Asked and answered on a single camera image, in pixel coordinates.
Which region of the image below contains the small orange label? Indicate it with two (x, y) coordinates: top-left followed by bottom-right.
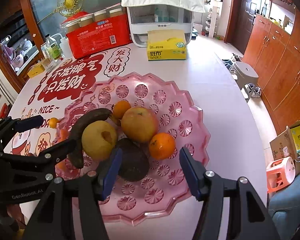
(55, 160), (67, 172)

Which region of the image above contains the pink plastic stool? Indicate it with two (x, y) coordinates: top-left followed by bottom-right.
(266, 157), (296, 193)

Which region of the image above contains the dark avocado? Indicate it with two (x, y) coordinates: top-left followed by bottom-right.
(116, 138), (149, 181)

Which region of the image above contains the wooden cabinet wall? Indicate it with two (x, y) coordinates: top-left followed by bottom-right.
(243, 10), (300, 134)

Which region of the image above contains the drinking glass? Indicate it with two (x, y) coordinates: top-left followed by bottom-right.
(40, 58), (57, 73)

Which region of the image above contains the clear plastic bottle green label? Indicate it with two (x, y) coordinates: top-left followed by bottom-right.
(45, 34), (62, 60)

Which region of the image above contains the small orange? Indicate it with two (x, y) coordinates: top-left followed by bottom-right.
(49, 118), (59, 129)

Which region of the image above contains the red paper cup package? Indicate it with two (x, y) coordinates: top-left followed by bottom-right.
(61, 3), (132, 59)

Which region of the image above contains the yellow pear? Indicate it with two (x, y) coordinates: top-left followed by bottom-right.
(82, 120), (117, 161)

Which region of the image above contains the red apple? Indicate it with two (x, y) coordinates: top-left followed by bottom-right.
(121, 107), (159, 144)

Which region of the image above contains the mandarin orange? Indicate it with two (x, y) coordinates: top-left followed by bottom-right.
(148, 133), (175, 160)
(113, 100), (131, 120)

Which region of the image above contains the dark overripe banana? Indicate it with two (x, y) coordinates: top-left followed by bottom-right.
(68, 108), (121, 168)

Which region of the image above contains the yellow flat box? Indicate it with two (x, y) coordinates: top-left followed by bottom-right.
(27, 62), (45, 78)

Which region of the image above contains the white countertop appliance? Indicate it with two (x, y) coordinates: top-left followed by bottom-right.
(127, 4), (193, 47)

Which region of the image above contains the white round stool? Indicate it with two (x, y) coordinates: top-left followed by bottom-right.
(230, 61), (258, 102)

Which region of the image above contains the white squeeze bottle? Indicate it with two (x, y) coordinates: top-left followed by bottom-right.
(52, 33), (74, 59)

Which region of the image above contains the yellow tissue box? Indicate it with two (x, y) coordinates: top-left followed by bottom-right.
(147, 29), (187, 61)

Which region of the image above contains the pink plastic fruit bowl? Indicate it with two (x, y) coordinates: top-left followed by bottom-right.
(52, 71), (211, 227)

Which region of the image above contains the cardboard box on floor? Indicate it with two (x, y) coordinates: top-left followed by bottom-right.
(270, 121), (300, 175)

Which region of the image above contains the printed pink tablecloth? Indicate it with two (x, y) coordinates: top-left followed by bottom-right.
(5, 35), (267, 239)

